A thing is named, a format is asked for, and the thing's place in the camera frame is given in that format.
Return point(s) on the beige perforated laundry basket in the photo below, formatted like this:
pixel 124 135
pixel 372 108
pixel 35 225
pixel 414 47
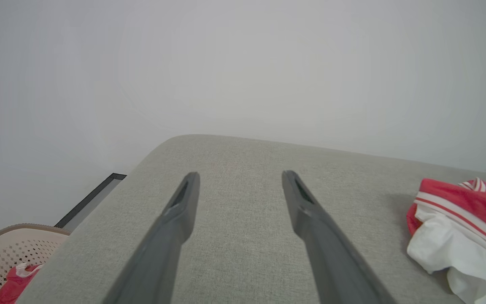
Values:
pixel 11 249

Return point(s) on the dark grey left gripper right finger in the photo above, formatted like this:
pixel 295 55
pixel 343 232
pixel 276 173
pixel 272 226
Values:
pixel 327 253

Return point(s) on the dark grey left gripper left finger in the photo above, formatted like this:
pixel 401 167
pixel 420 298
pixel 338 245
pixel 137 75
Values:
pixel 165 245

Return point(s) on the dark baseboard strip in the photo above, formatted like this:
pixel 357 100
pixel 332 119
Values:
pixel 87 202

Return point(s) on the grey fabric sofa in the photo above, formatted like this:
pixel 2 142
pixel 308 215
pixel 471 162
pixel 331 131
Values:
pixel 243 253

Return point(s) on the red and white garment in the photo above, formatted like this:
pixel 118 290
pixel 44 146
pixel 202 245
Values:
pixel 471 240

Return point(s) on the red garment in basket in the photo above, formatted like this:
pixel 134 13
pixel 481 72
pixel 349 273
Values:
pixel 13 285

